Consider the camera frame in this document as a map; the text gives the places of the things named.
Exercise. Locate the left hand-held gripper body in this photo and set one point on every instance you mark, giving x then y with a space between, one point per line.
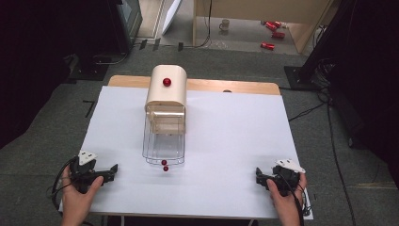
82 171

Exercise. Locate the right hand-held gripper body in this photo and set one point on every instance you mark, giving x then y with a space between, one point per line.
287 177

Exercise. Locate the person's right hand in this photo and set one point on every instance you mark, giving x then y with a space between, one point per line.
285 205

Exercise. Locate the person's left hand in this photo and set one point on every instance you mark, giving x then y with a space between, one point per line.
76 201

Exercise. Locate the white paper sheet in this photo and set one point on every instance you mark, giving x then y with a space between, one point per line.
226 150

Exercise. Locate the clear plastic container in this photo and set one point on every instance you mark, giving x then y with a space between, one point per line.
163 147

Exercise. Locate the cream wooden box red knob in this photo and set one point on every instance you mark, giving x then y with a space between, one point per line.
167 94

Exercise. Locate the wooden table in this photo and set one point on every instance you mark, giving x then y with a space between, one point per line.
219 85

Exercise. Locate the black metal stand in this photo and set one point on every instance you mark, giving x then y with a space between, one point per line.
313 56

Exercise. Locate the red can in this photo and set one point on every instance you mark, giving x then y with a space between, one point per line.
278 24
278 35
267 46
270 26

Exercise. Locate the beige mug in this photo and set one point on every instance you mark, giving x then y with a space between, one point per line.
224 25

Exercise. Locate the dark monitor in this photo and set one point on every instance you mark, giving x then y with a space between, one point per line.
127 19

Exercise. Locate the light wooden cabinet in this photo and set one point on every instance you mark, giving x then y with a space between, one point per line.
251 9

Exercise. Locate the white board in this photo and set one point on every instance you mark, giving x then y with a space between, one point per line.
171 15

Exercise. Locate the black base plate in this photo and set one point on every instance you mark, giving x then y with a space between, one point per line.
89 70

